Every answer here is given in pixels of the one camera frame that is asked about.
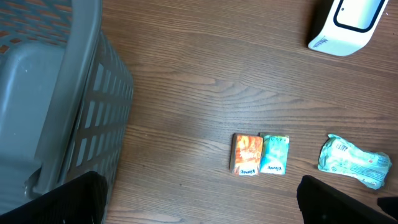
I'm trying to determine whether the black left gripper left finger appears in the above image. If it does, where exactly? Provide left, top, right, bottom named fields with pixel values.
left=1, top=171, right=108, bottom=224

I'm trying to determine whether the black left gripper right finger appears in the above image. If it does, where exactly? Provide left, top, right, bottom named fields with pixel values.
left=297, top=175, right=397, bottom=224

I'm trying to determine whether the long teal wipes pack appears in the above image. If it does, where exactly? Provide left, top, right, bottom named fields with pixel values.
left=318, top=134, right=392, bottom=190

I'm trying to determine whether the teal gum packet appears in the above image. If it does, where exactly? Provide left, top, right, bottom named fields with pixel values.
left=259, top=133, right=290, bottom=175

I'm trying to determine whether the orange snack packet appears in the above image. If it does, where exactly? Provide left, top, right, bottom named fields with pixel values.
left=229, top=133, right=263, bottom=176

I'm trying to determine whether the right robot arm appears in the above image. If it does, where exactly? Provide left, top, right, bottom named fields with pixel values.
left=377, top=197, right=398, bottom=219

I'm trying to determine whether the white barcode scanner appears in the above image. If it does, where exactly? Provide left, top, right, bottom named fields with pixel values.
left=308, top=0, right=388, bottom=57

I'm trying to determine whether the grey plastic shopping basket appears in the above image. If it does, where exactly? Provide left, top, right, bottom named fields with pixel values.
left=1, top=0, right=133, bottom=213

